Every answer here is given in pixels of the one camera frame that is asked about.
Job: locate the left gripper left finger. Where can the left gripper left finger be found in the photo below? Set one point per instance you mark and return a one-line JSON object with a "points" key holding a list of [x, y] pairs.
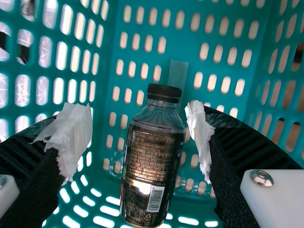
{"points": [[28, 190]]}

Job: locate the teal shopping basket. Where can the teal shopping basket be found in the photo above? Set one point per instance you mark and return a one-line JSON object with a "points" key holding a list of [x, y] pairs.
{"points": [[180, 35]]}

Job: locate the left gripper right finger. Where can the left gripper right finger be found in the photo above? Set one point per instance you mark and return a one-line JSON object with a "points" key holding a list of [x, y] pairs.
{"points": [[237, 166]]}

